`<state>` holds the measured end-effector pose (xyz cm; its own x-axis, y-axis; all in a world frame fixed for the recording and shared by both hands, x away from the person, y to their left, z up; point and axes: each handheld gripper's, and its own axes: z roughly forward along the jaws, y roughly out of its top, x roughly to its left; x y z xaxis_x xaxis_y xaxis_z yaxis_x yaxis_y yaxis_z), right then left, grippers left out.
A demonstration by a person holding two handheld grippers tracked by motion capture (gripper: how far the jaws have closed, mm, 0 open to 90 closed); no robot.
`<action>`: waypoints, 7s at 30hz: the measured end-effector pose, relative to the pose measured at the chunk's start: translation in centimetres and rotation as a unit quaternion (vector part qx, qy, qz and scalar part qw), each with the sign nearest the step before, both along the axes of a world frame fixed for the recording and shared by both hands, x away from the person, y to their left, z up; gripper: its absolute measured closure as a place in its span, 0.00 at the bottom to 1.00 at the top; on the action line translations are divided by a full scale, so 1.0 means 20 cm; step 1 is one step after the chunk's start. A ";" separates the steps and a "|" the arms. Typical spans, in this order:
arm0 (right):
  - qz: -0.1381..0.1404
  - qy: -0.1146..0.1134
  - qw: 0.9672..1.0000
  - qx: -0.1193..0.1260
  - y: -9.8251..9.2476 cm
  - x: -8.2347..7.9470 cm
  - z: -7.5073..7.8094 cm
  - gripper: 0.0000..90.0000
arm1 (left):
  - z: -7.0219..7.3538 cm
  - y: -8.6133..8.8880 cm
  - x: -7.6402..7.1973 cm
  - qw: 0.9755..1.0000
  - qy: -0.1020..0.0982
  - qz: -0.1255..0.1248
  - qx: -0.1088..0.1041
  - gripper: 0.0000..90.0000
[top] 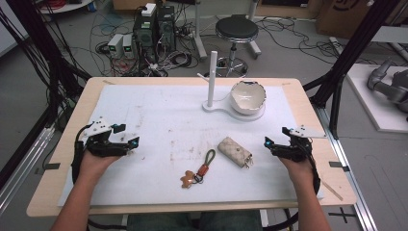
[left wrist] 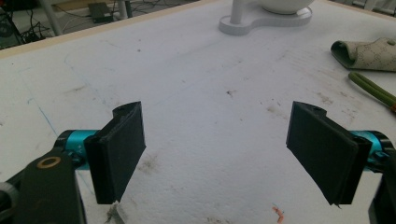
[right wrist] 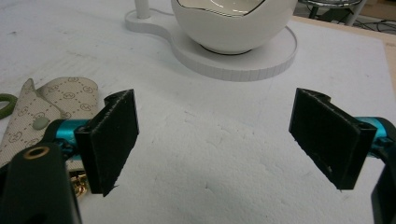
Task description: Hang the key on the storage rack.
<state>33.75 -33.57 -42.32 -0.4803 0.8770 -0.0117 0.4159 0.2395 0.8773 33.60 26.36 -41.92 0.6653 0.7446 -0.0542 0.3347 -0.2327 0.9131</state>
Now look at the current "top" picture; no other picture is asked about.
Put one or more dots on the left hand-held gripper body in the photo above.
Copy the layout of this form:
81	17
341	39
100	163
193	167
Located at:
99	146

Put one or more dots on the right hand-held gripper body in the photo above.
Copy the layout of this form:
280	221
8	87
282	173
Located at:
296	150

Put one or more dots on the beige quilted key case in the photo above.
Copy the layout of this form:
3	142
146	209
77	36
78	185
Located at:
232	150

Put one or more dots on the white eggshell-shaped bowl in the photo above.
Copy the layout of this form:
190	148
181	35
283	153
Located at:
248	96

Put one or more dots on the white key stand with hook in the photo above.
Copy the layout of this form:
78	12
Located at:
211	80

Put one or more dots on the person's right hand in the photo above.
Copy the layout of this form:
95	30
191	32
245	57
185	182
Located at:
298	171

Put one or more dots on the person's left hand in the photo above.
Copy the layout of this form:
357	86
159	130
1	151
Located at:
94	166

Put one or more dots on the white foam mat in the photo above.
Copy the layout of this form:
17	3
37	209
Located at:
160	128

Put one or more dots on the black tape strip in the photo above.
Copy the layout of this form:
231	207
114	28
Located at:
52	166
338	165

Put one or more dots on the thin wooden stick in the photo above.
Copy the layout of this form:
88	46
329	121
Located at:
332	190

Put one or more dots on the black tape cross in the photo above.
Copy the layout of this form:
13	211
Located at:
342	215

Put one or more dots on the grey power supply unit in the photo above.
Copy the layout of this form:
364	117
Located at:
115	45
128	46

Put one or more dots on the white base board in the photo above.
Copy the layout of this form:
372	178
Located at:
369	106

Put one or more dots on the white metal stand leg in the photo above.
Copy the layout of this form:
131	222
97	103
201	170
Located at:
254	45
199	35

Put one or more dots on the black computer tower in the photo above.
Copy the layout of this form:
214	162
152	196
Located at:
166	29
145	37

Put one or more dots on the person's legs in jeans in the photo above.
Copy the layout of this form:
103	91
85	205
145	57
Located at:
192	222

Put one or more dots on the white power strip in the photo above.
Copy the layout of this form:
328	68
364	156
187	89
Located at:
336	43

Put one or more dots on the black round stool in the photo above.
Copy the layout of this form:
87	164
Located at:
236	29

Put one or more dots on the white box on tower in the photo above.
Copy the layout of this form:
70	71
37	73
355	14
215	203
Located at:
148	9

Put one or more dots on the brown cardboard box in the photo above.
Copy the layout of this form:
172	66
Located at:
340	16

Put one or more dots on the aluminium rail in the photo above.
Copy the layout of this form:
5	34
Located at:
22	173
352	179

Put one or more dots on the black metal frame post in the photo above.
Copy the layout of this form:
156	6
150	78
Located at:
38	48
349	54

